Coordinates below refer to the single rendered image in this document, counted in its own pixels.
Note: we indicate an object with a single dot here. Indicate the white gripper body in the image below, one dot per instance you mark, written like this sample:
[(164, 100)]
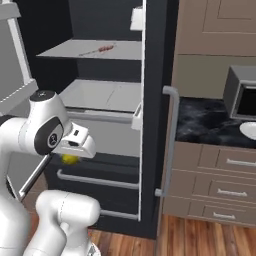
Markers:
[(83, 150)]

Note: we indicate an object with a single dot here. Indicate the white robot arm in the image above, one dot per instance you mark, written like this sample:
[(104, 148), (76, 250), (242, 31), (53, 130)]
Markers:
[(43, 116)]

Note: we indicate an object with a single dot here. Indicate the yellow lemon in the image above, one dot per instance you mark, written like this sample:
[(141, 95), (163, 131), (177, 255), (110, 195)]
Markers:
[(69, 160)]

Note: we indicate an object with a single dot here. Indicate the grey fridge crisper drawer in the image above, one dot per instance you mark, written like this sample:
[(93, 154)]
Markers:
[(113, 136)]

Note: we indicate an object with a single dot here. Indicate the grey fridge door bar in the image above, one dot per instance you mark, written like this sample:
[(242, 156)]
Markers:
[(33, 178)]

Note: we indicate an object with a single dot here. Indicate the grey fridge shelf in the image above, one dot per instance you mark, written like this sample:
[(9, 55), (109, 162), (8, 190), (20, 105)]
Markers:
[(100, 95), (100, 53)]

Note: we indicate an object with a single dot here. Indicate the white fridge door bin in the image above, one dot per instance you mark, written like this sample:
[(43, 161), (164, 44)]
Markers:
[(137, 118), (137, 18)]

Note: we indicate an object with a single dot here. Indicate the grey-lined open fridge door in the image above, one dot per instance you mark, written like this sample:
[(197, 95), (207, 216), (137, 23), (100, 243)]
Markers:
[(8, 60)]

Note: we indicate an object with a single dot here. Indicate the black open fridge door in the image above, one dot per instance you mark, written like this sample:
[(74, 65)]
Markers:
[(158, 50)]

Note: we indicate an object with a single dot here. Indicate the black fridge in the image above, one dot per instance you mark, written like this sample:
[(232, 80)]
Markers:
[(50, 26)]

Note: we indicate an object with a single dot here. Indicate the white plate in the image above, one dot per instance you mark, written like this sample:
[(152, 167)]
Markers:
[(250, 130)]

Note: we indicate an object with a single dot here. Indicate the black freezer drawer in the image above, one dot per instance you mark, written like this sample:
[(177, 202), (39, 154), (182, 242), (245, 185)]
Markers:
[(120, 225), (100, 196)]

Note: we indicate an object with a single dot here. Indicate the red meat skewer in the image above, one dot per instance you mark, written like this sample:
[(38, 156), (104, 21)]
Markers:
[(105, 49)]

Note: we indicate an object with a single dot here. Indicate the beige drawer front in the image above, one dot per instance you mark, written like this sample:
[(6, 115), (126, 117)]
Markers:
[(236, 156), (230, 210), (233, 186)]

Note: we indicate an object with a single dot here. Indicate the grey microwave oven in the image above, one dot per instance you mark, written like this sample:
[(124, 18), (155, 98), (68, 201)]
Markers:
[(241, 93)]

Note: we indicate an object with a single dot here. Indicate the beige wall cupboard door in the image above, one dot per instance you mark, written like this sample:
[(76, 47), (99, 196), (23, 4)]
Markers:
[(216, 26)]

